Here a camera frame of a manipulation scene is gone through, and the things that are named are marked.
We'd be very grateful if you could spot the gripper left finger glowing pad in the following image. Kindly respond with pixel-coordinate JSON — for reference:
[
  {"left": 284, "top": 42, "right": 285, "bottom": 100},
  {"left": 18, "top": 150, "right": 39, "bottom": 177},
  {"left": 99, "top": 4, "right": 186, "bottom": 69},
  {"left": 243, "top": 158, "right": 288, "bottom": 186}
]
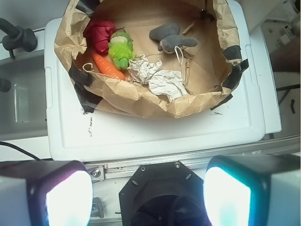
[{"left": 0, "top": 161, "right": 93, "bottom": 226}]

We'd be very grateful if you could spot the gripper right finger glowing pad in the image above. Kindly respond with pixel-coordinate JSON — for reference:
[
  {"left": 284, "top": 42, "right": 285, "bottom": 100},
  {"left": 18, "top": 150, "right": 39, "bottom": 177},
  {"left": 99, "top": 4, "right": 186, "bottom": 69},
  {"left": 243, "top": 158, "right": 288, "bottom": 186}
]
[{"left": 203, "top": 154, "right": 301, "bottom": 226}]

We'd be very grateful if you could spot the aluminium rail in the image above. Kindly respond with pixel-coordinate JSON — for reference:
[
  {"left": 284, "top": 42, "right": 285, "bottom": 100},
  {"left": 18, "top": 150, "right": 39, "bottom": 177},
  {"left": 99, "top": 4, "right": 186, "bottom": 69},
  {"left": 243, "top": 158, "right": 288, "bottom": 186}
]
[{"left": 85, "top": 135, "right": 301, "bottom": 183}]

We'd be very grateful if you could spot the green plush toy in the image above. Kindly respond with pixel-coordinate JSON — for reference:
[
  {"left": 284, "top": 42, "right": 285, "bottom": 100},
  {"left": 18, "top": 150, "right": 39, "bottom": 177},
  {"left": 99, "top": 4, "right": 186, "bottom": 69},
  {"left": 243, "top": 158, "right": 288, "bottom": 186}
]
[{"left": 108, "top": 32, "right": 135, "bottom": 70}]

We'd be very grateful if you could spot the orange plush carrot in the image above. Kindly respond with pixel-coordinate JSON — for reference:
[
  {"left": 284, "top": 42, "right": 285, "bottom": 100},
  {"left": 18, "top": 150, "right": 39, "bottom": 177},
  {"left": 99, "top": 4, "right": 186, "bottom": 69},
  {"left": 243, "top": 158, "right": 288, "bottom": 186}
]
[{"left": 91, "top": 52, "right": 126, "bottom": 81}]

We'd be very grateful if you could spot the crumpled white paper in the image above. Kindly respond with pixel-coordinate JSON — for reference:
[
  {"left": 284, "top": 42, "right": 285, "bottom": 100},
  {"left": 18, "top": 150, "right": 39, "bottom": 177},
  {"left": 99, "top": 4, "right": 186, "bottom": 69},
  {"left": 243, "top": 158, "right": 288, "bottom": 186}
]
[{"left": 127, "top": 54, "right": 188, "bottom": 102}]

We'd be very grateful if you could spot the red plush toy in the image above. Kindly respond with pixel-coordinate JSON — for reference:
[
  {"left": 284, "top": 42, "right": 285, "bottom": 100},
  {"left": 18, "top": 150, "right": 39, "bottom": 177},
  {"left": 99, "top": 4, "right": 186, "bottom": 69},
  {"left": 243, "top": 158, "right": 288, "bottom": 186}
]
[{"left": 83, "top": 19, "right": 117, "bottom": 54}]

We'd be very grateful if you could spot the white plastic lid tray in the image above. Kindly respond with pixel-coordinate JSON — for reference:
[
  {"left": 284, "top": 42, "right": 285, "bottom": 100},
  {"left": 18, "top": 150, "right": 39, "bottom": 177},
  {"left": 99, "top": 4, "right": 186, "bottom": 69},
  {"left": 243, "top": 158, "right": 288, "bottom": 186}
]
[{"left": 45, "top": 0, "right": 282, "bottom": 162}]

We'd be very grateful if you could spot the black octagonal mount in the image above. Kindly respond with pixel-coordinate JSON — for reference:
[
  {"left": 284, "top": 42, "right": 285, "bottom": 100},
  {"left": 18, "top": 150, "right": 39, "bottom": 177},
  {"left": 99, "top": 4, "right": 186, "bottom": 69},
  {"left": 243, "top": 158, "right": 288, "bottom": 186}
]
[{"left": 119, "top": 161, "right": 211, "bottom": 226}]

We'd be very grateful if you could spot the brown paper bag bin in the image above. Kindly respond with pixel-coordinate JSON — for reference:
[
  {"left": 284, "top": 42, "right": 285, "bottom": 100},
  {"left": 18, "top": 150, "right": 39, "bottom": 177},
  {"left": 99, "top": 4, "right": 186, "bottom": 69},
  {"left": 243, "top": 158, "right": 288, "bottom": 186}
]
[{"left": 54, "top": 0, "right": 248, "bottom": 119}]

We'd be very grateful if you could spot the black clamp knob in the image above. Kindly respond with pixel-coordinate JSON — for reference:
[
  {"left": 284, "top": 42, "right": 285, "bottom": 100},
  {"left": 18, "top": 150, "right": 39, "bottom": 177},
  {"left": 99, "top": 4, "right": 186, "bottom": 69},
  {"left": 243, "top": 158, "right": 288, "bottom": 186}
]
[{"left": 0, "top": 18, "right": 38, "bottom": 59}]

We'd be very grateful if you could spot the black cable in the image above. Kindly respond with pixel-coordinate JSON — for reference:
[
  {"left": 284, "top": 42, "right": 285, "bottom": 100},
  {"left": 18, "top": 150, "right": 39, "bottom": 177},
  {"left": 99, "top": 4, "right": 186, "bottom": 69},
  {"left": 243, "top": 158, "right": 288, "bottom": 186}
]
[{"left": 0, "top": 140, "right": 43, "bottom": 161}]

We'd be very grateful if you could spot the gray plush animal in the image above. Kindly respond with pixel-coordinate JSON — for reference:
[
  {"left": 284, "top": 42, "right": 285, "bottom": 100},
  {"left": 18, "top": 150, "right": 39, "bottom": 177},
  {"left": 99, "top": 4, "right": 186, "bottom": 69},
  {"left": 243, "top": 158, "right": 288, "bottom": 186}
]
[{"left": 149, "top": 23, "right": 198, "bottom": 66}]

